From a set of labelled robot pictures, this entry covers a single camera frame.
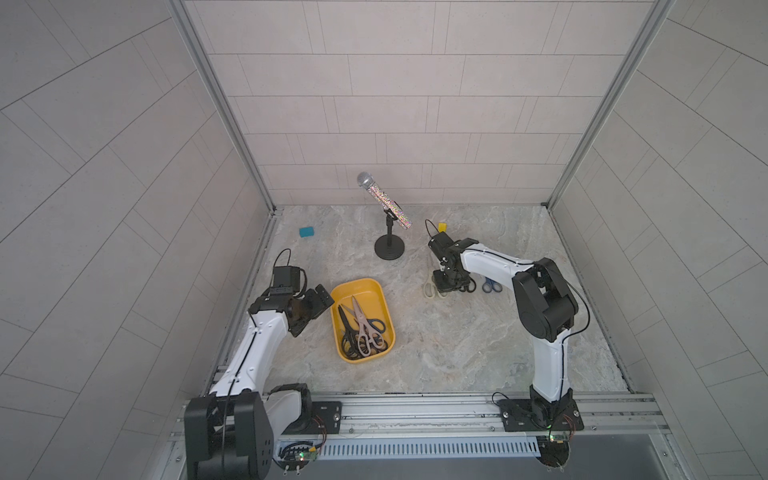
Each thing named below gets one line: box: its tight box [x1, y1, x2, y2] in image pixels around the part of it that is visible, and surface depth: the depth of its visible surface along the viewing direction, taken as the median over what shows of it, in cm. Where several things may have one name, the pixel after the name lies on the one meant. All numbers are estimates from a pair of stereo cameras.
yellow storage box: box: [331, 278, 396, 364], surface depth 88 cm
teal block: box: [299, 227, 315, 238], surface depth 111 cm
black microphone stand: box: [374, 208, 405, 261], surface depth 104 cm
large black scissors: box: [337, 305, 388, 360], surface depth 83 cm
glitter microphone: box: [357, 171, 413, 230], surface depth 88 cm
